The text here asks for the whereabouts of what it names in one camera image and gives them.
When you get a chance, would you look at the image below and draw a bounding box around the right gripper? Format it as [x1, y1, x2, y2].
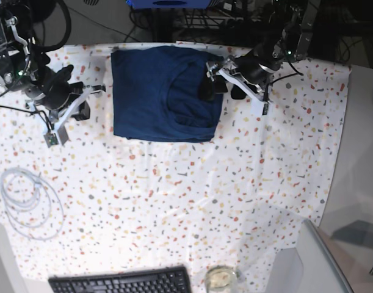
[23, 65, 106, 148]

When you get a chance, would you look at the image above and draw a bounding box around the blue t-shirt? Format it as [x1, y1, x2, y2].
[111, 46, 223, 143]

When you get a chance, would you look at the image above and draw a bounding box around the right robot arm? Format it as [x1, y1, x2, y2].
[0, 1, 106, 147]

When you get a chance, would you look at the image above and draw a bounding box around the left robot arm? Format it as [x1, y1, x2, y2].
[200, 1, 320, 117]

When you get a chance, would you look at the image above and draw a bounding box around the glass jar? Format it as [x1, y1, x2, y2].
[205, 266, 238, 293]

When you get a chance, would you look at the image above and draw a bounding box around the blue box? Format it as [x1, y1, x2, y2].
[126, 0, 222, 9]

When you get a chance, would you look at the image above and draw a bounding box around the terrazzo patterned tablecloth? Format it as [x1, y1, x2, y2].
[0, 45, 351, 292]

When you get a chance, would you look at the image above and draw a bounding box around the black keyboard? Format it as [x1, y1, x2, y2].
[48, 266, 192, 293]

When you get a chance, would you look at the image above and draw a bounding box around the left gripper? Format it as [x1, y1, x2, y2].
[206, 55, 281, 116]

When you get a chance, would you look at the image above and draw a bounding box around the coiled white cable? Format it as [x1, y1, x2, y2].
[0, 167, 65, 242]

